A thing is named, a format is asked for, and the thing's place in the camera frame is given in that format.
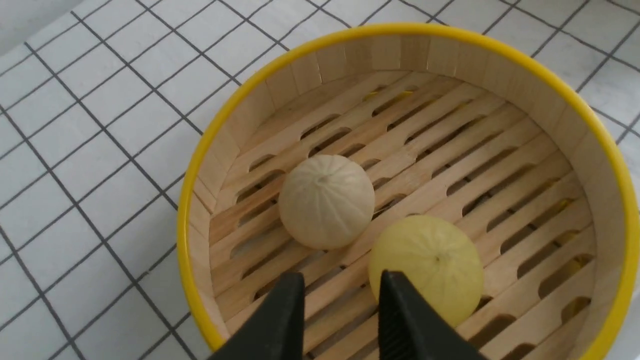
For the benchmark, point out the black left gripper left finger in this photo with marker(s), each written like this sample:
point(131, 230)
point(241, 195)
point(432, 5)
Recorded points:
point(275, 331)

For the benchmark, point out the bamboo steamer basket yellow rim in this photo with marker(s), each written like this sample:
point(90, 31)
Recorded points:
point(446, 122)

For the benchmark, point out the yellow steamed bun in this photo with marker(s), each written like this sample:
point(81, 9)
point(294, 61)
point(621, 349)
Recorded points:
point(439, 260)

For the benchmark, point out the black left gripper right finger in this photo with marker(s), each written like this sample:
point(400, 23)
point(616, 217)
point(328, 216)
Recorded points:
point(410, 329)

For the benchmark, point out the white grid-pattern tablecloth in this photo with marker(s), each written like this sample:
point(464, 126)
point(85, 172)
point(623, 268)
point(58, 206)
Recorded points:
point(102, 109)

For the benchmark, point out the white steamed bun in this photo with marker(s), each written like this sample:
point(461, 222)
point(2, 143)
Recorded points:
point(326, 202)

